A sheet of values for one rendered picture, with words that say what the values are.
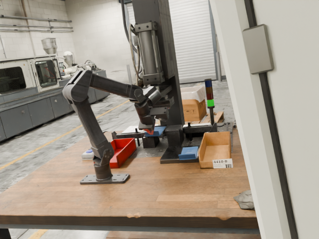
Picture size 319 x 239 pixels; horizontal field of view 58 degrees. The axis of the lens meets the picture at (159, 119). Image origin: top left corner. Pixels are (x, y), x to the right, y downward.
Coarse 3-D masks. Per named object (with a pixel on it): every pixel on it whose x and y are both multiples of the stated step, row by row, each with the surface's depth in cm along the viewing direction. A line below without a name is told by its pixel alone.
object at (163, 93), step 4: (152, 84) 142; (156, 84) 141; (156, 88) 142; (160, 88) 163; (164, 88) 151; (168, 88) 153; (160, 92) 138; (164, 92) 145; (164, 96) 142; (172, 96) 147; (160, 100) 142; (164, 100) 140; (168, 100) 139; (172, 100) 145; (156, 104) 141; (160, 104) 140; (164, 104) 140; (168, 104) 139; (172, 104) 144; (168, 108) 148
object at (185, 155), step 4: (184, 148) 133; (188, 148) 132; (192, 148) 131; (196, 148) 131; (184, 152) 128; (188, 152) 127; (192, 152) 127; (196, 152) 126; (180, 156) 120; (184, 156) 120; (188, 156) 120; (192, 156) 119; (196, 156) 122
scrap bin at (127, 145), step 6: (126, 138) 150; (132, 138) 150; (114, 144) 152; (120, 144) 152; (126, 144) 151; (132, 144) 146; (114, 150) 152; (120, 150) 150; (126, 150) 137; (132, 150) 145; (114, 156) 142; (120, 156) 130; (126, 156) 137; (114, 162) 128; (120, 162) 129; (114, 168) 128
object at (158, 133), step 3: (165, 126) 150; (159, 129) 146; (162, 129) 145; (144, 132) 137; (147, 132) 137; (156, 132) 136; (159, 132) 141; (147, 135) 138; (150, 135) 138; (153, 135) 138; (156, 135) 137; (159, 135) 137
